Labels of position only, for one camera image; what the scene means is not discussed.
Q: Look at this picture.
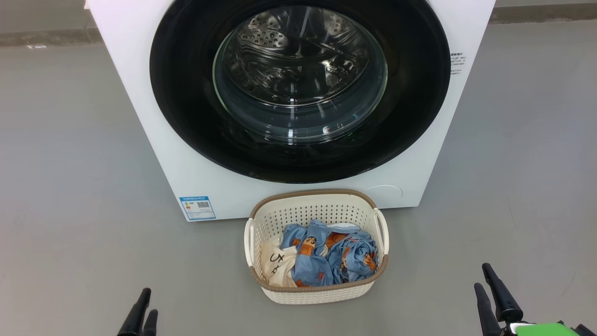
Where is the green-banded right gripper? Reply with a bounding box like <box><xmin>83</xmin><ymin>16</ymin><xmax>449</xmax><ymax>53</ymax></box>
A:
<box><xmin>474</xmin><ymin>263</ymin><xmax>597</xmax><ymax>336</ymax></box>

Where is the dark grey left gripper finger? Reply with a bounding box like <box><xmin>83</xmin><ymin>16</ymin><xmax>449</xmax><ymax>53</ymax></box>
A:
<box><xmin>142</xmin><ymin>309</ymin><xmax>158</xmax><ymax>336</ymax></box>
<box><xmin>118</xmin><ymin>288</ymin><xmax>151</xmax><ymax>336</ymax></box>

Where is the cream garment with black letters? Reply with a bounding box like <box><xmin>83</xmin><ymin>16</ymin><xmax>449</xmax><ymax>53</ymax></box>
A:
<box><xmin>260</xmin><ymin>236</ymin><xmax>299</xmax><ymax>287</ymax></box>

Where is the blue cartoon print garment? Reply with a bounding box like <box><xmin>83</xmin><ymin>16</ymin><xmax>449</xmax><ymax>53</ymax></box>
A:
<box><xmin>280</xmin><ymin>219</ymin><xmax>379</xmax><ymax>287</ymax></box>

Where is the black-rimmed glass washer door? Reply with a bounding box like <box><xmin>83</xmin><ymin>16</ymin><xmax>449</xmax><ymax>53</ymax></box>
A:
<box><xmin>149</xmin><ymin>0</ymin><xmax>451</xmax><ymax>184</ymax></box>

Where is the white front-load washing machine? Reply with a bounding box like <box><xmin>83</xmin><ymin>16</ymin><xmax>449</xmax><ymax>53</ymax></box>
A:
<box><xmin>86</xmin><ymin>0</ymin><xmax>496</xmax><ymax>222</ymax></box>

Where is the steel perforated washer drum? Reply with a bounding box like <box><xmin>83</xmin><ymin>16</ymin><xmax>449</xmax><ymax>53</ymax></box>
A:
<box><xmin>219</xmin><ymin>6</ymin><xmax>383</xmax><ymax>108</ymax></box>

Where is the blue energy label sticker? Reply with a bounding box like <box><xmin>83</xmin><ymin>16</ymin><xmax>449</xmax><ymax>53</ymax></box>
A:
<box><xmin>179</xmin><ymin>196</ymin><xmax>216</xmax><ymax>221</ymax></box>

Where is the round white filter cover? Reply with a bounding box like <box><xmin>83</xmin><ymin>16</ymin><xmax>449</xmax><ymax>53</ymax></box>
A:
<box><xmin>365</xmin><ymin>185</ymin><xmax>403</xmax><ymax>202</ymax></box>

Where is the cream basket with brown rim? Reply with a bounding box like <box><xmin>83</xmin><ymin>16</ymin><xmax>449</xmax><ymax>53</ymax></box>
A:
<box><xmin>244</xmin><ymin>189</ymin><xmax>389</xmax><ymax>305</ymax></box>

